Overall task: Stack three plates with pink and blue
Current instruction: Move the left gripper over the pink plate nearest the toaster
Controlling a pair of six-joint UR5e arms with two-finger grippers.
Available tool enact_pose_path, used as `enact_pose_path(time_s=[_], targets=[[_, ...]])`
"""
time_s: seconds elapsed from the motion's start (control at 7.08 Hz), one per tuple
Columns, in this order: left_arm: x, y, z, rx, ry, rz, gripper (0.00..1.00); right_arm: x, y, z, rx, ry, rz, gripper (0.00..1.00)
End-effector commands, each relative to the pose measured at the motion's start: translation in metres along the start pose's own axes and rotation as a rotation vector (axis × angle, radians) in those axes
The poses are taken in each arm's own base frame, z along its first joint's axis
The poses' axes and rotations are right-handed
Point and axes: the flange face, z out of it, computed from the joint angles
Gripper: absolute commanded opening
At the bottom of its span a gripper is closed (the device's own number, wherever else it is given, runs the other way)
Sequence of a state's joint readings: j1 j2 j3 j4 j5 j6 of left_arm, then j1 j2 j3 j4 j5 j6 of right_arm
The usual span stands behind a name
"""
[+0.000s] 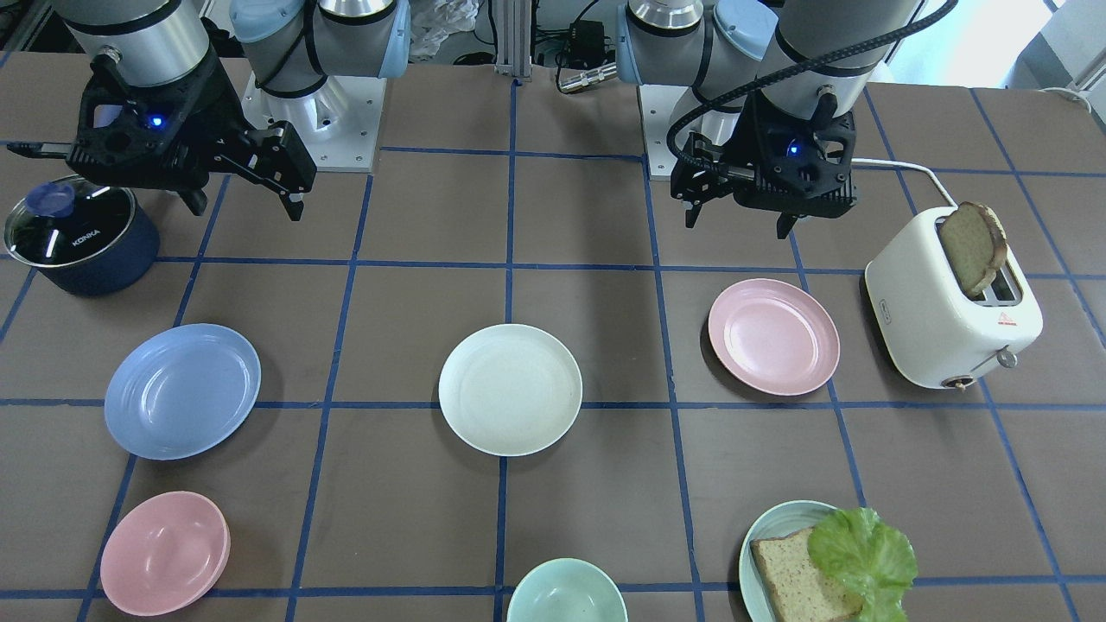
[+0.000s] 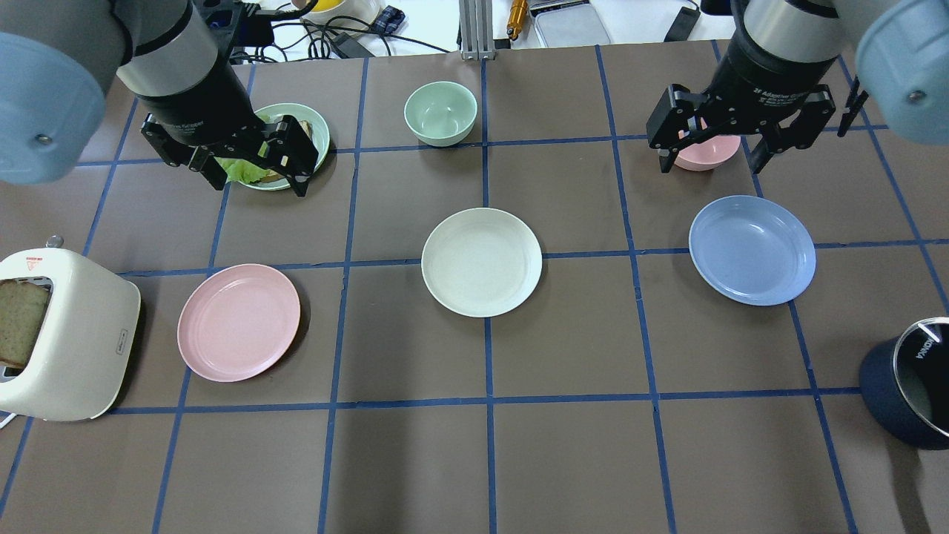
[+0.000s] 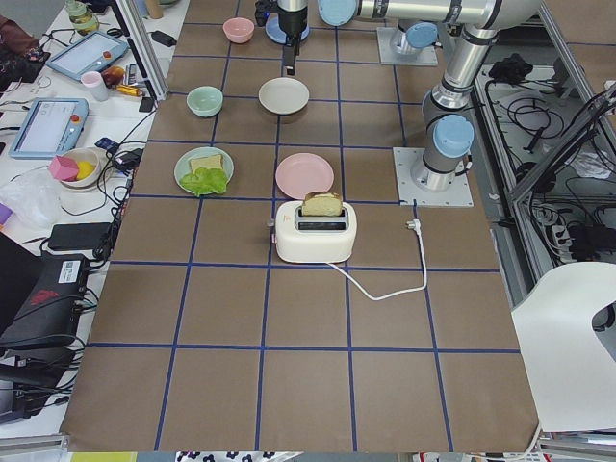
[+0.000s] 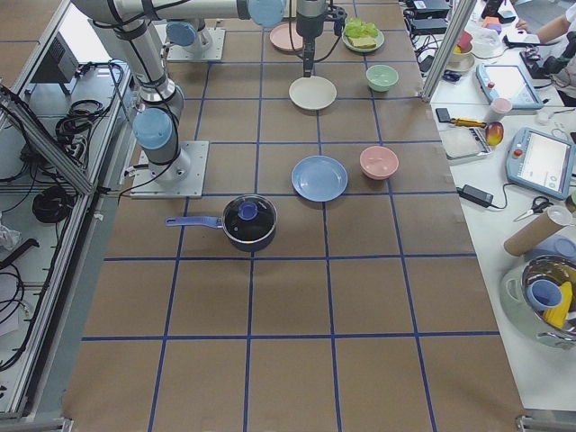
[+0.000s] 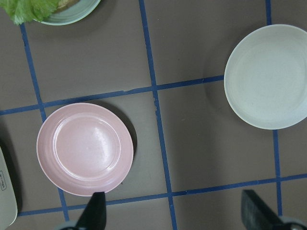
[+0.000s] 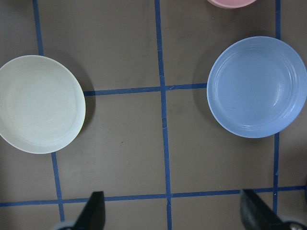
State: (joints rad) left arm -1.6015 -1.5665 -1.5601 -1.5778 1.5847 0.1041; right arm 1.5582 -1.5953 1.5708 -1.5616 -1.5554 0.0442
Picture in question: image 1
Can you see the mint green bowl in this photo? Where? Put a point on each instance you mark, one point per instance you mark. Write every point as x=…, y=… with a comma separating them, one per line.
x=567, y=589

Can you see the white plate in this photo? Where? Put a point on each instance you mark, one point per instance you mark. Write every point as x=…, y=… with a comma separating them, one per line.
x=510, y=390

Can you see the pink plate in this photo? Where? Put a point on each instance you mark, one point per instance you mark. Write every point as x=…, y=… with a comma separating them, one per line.
x=774, y=337

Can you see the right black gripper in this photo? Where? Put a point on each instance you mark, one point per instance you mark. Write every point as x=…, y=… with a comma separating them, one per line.
x=219, y=111

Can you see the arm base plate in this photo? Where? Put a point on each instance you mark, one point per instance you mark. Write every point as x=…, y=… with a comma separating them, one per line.
x=660, y=107
x=346, y=121

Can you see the bread slice on plate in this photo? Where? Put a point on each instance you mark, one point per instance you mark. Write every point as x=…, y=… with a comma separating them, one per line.
x=797, y=589

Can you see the green lettuce leaf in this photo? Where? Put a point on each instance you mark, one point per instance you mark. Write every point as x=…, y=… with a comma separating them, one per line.
x=870, y=559

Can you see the mint green plate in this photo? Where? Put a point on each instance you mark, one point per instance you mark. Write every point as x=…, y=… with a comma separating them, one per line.
x=781, y=520

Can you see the bread slice in toaster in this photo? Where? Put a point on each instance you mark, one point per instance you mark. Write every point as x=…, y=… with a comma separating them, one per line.
x=975, y=245

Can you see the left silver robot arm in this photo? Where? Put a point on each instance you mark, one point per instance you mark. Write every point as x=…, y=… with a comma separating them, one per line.
x=769, y=87

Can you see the white toaster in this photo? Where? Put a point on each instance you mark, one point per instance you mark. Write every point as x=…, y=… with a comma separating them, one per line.
x=935, y=335

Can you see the pink bowl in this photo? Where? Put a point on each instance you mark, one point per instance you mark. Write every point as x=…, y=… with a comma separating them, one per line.
x=165, y=554

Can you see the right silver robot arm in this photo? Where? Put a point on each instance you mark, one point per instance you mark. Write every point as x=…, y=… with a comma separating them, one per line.
x=293, y=46

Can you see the aluminium frame post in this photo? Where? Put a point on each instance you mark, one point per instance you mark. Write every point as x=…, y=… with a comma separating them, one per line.
x=514, y=33

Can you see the glass pot lid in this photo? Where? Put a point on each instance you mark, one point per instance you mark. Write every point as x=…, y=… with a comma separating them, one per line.
x=65, y=221

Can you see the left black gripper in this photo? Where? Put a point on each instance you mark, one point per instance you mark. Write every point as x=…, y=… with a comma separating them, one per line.
x=748, y=130

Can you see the blue plate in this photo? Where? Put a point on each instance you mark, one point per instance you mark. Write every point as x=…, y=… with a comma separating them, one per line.
x=182, y=392

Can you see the dark blue saucepan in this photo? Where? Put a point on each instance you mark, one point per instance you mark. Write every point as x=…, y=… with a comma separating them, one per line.
x=122, y=264

